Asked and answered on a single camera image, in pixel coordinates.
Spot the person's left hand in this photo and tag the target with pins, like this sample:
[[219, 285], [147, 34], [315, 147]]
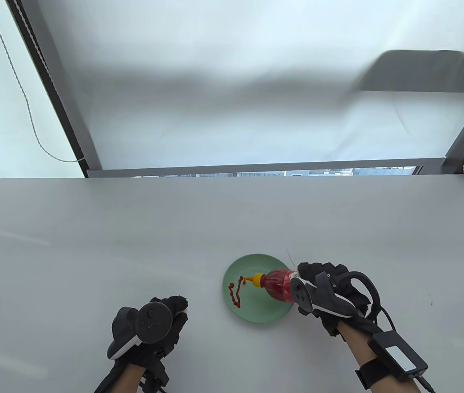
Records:
[[176, 313]]

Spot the person's right hand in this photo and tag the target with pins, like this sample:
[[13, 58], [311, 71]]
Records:
[[326, 268]]

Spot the red ketchup bottle yellow cap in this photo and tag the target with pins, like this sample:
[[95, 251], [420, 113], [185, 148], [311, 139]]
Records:
[[279, 282]]

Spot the green plate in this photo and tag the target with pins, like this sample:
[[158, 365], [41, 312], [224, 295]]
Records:
[[256, 309]]

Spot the person's left forearm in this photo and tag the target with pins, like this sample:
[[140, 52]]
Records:
[[123, 376]]

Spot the person's right forearm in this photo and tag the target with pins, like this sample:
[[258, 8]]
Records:
[[359, 348]]

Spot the black forearm sensor box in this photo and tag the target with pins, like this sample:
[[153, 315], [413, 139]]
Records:
[[397, 354]]

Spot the red ketchup pattern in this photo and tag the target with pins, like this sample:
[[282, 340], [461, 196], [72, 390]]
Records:
[[234, 292]]

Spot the black and white controller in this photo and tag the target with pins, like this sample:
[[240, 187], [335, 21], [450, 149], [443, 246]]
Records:
[[330, 301], [150, 321]]

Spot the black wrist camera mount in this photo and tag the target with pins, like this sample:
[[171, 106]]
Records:
[[156, 368]]

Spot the grey window bottom rail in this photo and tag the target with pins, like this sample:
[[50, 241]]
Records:
[[256, 168]]

